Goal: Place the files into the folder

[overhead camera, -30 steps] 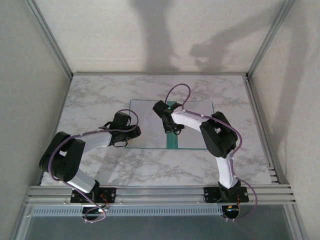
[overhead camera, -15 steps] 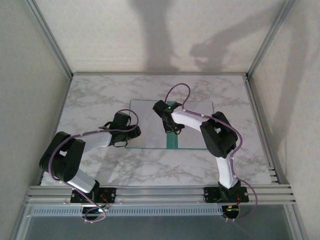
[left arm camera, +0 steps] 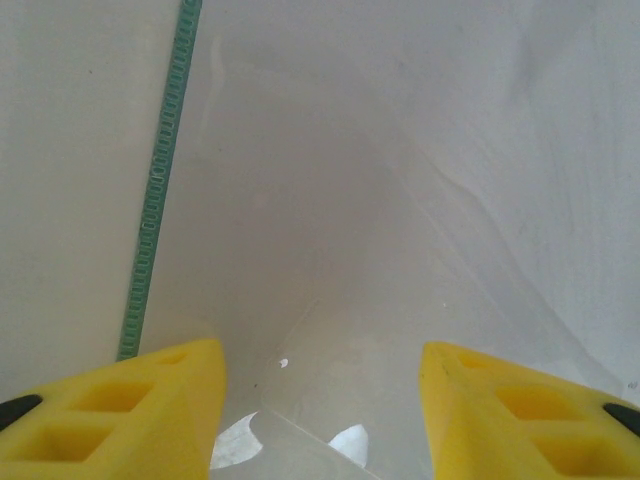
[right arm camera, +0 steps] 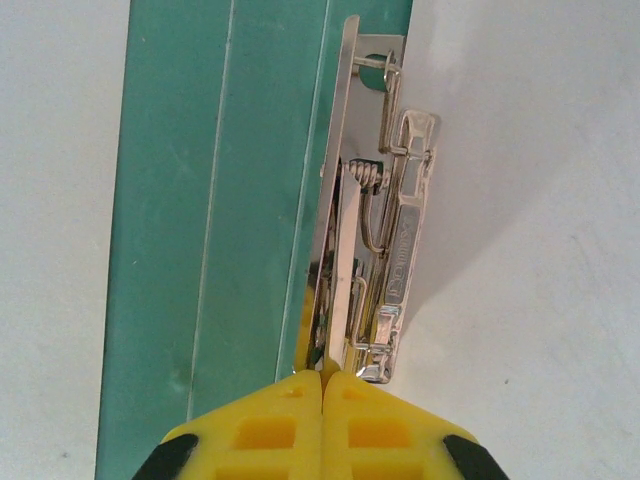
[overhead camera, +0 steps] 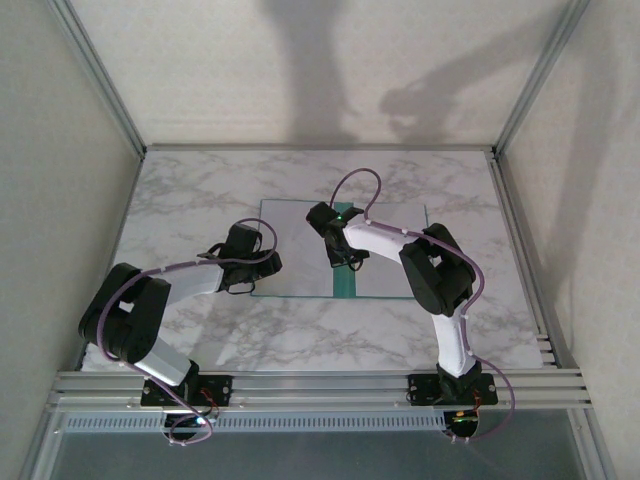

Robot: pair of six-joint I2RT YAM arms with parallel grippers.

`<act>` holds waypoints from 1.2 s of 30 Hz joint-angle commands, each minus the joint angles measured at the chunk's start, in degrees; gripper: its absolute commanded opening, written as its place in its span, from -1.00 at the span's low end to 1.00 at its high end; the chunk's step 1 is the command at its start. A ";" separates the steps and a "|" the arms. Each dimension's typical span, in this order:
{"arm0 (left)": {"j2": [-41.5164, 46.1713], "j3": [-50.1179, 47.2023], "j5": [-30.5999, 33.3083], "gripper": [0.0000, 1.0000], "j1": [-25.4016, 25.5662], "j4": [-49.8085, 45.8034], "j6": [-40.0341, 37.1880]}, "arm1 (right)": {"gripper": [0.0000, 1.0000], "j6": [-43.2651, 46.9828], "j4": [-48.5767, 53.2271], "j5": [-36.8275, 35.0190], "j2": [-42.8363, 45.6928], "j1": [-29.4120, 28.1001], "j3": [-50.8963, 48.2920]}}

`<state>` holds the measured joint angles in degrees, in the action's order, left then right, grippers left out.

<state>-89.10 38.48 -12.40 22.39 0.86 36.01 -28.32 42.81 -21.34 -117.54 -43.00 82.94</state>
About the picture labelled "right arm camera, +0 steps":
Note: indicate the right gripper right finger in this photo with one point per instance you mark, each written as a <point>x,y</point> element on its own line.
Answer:
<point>370,415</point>

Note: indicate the green folder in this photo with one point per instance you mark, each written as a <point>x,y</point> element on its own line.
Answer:
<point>170,200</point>

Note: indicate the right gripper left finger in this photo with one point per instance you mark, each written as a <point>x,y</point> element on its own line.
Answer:
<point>280,415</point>

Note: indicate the metal folder clip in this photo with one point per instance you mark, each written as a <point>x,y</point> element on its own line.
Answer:
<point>405,240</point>

